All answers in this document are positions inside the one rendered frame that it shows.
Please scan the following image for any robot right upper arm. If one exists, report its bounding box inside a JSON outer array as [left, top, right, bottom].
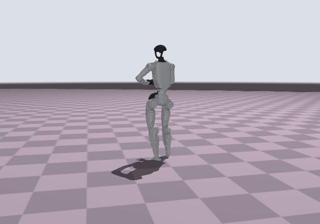
[[170, 63, 175, 84]]

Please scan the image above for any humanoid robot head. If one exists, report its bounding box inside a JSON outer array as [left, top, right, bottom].
[[154, 45, 167, 62]]

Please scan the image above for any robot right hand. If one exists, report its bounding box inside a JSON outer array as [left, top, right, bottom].
[[148, 91, 158, 100]]

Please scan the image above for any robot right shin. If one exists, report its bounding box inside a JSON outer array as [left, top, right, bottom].
[[162, 127, 172, 156]]

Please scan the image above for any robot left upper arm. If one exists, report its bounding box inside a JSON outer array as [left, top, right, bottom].
[[136, 63, 156, 82]]

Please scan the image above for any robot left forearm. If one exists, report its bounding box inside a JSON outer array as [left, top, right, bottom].
[[139, 79, 150, 85]]

